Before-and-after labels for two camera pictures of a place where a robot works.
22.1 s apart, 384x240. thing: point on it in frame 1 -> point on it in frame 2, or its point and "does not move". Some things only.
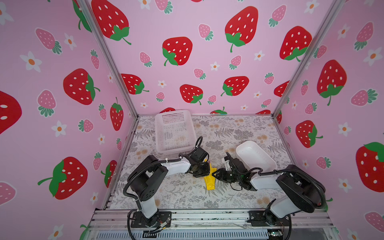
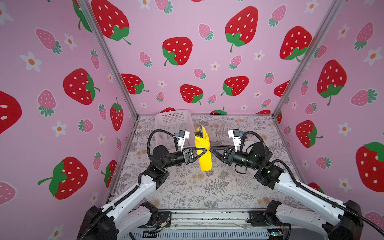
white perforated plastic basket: [175, 131] does not move
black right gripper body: [229, 177] -> [237, 158]
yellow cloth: [210, 179] -> [205, 161]
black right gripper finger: [218, 174] -> [213, 149]
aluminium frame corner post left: [87, 8] does not move
